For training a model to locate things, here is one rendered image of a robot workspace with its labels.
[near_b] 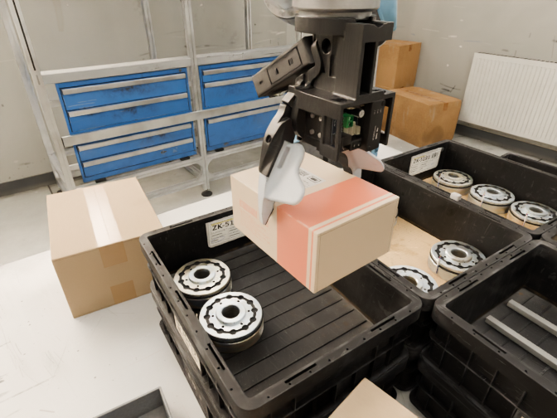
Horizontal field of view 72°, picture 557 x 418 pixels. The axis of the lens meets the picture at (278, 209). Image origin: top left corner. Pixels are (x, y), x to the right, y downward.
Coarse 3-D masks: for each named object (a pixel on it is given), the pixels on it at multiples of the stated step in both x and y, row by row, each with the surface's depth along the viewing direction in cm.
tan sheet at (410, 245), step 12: (396, 228) 88; (408, 228) 88; (396, 240) 85; (408, 240) 85; (420, 240) 85; (432, 240) 85; (396, 252) 81; (408, 252) 81; (420, 252) 81; (396, 264) 77; (408, 264) 77; (420, 264) 77; (432, 276) 74
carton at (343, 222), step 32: (320, 160) 50; (256, 192) 43; (320, 192) 42; (352, 192) 42; (384, 192) 42; (256, 224) 45; (288, 224) 39; (320, 224) 37; (352, 224) 38; (384, 224) 42; (288, 256) 41; (320, 256) 37; (352, 256) 41; (320, 288) 40
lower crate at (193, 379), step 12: (156, 300) 71; (168, 324) 66; (168, 336) 76; (180, 348) 63; (180, 360) 71; (192, 372) 59; (396, 372) 59; (192, 384) 66; (384, 384) 59; (204, 396) 60; (396, 396) 65; (204, 408) 63; (336, 408) 52
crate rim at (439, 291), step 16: (400, 176) 90; (432, 192) 83; (464, 208) 77; (496, 224) 72; (528, 240) 67; (496, 256) 63; (464, 272) 60; (416, 288) 57; (448, 288) 57; (432, 304) 55
